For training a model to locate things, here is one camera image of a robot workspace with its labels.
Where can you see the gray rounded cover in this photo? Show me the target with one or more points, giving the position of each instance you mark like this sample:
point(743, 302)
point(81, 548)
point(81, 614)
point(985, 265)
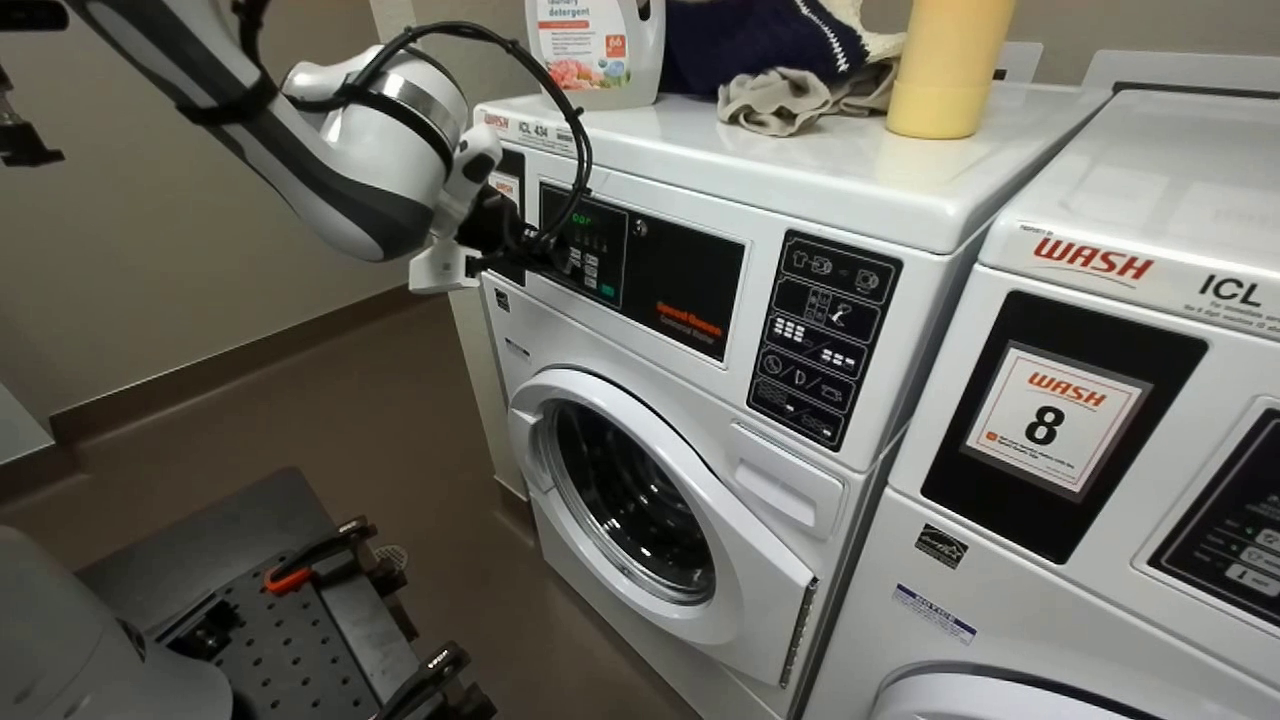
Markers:
point(65, 643)

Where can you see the translucent detergent bottle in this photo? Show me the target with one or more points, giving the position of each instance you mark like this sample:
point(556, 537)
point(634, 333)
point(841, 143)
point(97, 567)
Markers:
point(595, 46)

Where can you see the black clamped bar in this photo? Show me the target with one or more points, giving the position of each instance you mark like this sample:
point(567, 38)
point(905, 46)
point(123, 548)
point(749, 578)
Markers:
point(366, 643)

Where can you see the white washer with 7 sign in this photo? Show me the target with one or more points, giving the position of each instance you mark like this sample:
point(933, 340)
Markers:
point(852, 173)

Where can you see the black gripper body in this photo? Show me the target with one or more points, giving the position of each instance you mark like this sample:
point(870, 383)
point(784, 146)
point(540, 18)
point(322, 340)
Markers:
point(497, 240)

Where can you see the yellow plastic bottle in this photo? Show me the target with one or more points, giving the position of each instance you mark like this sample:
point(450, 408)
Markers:
point(944, 65)

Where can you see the white number eight card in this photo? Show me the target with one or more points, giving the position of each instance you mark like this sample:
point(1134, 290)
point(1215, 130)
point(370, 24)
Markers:
point(1053, 420)

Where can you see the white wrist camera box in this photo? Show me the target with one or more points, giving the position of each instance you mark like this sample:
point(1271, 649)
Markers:
point(433, 265)

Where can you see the white and gray robot arm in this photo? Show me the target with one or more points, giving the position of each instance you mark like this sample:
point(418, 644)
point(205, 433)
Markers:
point(332, 173)

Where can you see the dark gray robot base plate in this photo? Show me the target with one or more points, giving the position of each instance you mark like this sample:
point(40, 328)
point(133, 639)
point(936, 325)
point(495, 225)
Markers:
point(255, 643)

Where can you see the dark blue garment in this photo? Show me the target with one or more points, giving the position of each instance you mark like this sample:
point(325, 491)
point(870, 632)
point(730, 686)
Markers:
point(761, 40)

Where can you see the beige cloth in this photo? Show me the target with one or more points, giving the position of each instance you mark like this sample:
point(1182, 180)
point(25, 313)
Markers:
point(780, 96)

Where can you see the white washer with 8 sign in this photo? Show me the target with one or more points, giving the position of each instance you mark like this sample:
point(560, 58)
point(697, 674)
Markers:
point(1104, 574)

